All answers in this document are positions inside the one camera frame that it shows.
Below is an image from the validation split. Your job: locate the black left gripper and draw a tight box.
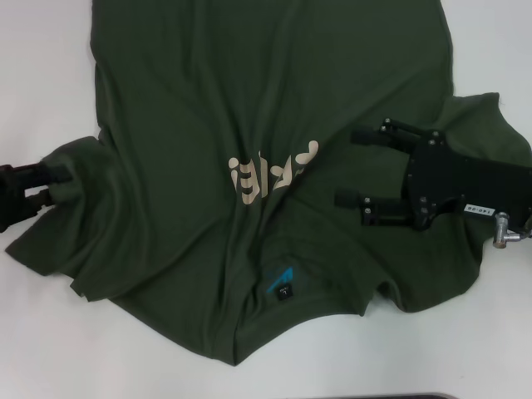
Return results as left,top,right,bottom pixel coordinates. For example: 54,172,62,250
0,163,75,234

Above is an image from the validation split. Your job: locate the dark green printed t-shirt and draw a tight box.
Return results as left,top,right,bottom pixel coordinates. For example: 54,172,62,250
3,0,532,369

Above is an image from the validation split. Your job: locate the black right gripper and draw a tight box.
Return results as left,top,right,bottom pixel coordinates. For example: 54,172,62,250
334,117,532,232

